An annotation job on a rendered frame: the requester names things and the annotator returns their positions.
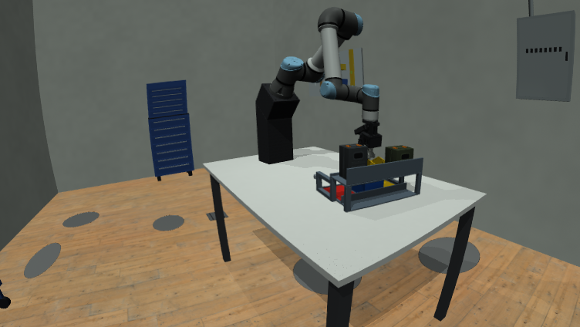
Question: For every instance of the blue bin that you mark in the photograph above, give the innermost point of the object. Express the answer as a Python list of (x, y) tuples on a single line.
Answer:
[(370, 186)]

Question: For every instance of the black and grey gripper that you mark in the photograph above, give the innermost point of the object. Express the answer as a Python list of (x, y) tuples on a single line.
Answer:
[(371, 135)]

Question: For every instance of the black case with orange latches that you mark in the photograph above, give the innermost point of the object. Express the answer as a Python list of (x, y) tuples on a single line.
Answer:
[(352, 155), (397, 153)]

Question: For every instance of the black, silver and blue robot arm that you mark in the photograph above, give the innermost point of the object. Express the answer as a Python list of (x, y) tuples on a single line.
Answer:
[(343, 24)]

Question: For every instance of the yellow bin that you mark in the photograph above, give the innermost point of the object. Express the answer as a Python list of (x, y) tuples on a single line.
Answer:
[(377, 160)]

